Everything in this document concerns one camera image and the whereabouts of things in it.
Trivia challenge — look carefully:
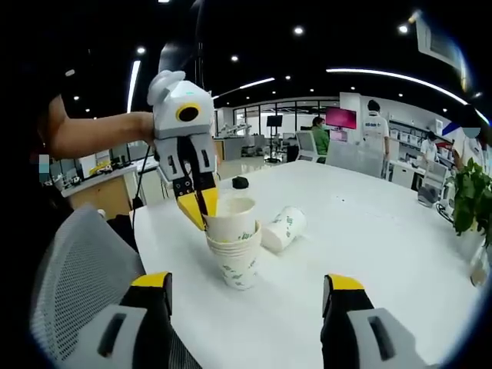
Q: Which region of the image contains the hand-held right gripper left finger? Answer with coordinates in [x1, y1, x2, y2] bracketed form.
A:
[75, 271, 174, 369]

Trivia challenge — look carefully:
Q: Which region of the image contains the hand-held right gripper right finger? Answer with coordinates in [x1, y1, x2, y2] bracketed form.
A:
[321, 273, 443, 369]

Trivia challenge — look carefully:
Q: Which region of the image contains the printed white paper cup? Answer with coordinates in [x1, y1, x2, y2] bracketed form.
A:
[202, 195, 258, 243]
[261, 205, 308, 254]

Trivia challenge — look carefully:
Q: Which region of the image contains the stack of paper cups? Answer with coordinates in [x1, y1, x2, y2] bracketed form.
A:
[205, 219, 263, 291]

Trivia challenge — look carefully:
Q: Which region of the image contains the wooden counter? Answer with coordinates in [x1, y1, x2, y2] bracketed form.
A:
[213, 136, 239, 162]

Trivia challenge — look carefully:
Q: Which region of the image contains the white lab equipment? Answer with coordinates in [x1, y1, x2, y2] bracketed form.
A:
[221, 121, 253, 138]

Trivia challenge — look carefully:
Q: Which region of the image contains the white ceiling light strip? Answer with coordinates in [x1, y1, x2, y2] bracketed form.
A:
[325, 68, 491, 124]
[212, 77, 276, 100]
[126, 60, 141, 114]

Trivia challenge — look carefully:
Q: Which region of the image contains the wood panel workbench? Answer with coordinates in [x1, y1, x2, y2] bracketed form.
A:
[61, 161, 135, 220]

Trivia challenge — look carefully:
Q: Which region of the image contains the grey mesh office chair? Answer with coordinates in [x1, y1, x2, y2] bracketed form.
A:
[28, 203, 201, 369]

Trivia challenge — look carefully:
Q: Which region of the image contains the black monitor on stand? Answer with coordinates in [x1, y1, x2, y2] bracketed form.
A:
[266, 115, 284, 165]

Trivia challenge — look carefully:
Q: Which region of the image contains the white table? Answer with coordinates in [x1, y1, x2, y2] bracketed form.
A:
[128, 159, 489, 369]

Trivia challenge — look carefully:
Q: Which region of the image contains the white office chair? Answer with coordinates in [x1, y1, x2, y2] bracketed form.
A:
[295, 130, 320, 162]
[422, 159, 449, 193]

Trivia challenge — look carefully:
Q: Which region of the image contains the clear glass jar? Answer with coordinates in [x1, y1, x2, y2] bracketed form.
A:
[469, 245, 491, 288]

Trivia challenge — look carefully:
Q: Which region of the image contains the pink monitor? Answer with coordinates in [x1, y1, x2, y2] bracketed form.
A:
[324, 106, 357, 130]

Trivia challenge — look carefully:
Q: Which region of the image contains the pale grey office chair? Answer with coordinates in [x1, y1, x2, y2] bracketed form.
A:
[325, 141, 385, 178]

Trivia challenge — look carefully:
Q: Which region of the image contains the grey round object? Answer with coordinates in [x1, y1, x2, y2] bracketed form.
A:
[417, 184, 439, 207]

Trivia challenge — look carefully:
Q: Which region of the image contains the group of round ceiling spotlights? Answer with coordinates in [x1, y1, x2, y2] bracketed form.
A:
[71, 22, 484, 115]

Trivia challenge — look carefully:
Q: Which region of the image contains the green potted plant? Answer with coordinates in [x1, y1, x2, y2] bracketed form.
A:
[453, 157, 492, 247]

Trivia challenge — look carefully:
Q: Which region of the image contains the white storage shelf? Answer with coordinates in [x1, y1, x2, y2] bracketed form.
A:
[387, 117, 454, 155]

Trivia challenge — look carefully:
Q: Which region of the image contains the white ceiling air vent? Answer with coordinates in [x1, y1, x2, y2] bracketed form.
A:
[414, 13, 468, 74]

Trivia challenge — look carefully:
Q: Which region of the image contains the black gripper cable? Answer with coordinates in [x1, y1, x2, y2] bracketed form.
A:
[131, 142, 151, 231]

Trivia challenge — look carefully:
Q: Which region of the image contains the black cable bundle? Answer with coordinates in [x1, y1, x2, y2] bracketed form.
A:
[434, 201, 457, 222]

